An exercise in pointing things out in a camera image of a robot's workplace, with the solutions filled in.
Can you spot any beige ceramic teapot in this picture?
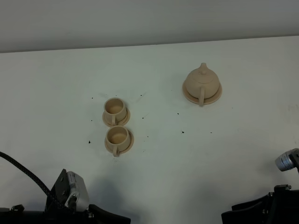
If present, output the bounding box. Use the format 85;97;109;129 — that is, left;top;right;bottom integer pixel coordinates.
184;63;221;107

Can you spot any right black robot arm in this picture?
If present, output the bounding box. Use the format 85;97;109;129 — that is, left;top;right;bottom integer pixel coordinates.
221;184;299;224

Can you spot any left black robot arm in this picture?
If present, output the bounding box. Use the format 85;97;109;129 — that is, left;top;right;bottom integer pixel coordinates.
0;169;131;224

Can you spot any beige teapot saucer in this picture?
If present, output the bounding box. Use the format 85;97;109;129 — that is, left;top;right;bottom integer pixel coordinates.
182;82;222;105

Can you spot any far beige cup saucer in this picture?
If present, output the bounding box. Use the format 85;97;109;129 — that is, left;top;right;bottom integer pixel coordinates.
102;107;130;127

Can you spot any beige cup saucer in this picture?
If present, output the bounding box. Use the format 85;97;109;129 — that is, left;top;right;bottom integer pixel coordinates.
102;107;130;127
104;128;135;154

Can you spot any near beige cup saucer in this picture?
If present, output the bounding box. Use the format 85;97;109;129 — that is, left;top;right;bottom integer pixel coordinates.
104;128;135;154

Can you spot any far beige teacup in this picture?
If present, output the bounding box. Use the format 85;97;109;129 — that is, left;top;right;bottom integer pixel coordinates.
104;98;126;114

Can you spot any beige teacup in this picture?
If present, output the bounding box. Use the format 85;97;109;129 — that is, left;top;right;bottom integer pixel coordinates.
104;98;126;114
105;125;131;157

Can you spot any near beige teacup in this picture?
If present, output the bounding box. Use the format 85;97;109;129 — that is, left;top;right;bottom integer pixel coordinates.
105;125;131;157

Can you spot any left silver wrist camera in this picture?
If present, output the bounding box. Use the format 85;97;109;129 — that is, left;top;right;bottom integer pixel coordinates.
65;171;89;212

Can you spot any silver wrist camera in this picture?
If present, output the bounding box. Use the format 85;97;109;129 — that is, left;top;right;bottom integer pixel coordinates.
65;171;89;212
275;148;299;172

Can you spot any left braided black cable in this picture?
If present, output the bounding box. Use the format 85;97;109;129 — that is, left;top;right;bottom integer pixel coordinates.
0;151;71;210

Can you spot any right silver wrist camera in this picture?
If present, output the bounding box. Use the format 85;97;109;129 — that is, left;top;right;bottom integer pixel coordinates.
275;148;299;172

